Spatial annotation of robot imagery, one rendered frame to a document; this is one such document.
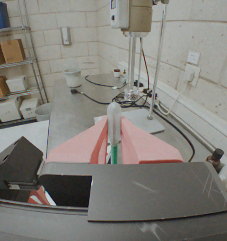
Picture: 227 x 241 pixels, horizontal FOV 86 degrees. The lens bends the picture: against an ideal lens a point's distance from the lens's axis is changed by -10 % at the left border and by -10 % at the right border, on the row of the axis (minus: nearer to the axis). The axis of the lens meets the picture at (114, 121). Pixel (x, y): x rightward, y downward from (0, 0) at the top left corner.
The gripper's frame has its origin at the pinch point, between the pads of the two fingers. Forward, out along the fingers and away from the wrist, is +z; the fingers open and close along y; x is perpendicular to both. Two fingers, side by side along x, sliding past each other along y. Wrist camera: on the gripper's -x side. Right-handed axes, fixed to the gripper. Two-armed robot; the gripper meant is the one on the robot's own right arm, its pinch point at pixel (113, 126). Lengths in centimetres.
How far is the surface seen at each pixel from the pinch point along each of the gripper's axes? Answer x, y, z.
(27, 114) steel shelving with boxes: 101, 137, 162
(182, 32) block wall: -8, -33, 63
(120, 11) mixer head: -12.5, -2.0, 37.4
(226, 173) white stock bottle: 24.9, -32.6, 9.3
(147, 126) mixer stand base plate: 31, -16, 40
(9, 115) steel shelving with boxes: 100, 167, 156
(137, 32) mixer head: -6.8, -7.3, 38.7
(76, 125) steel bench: 32, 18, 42
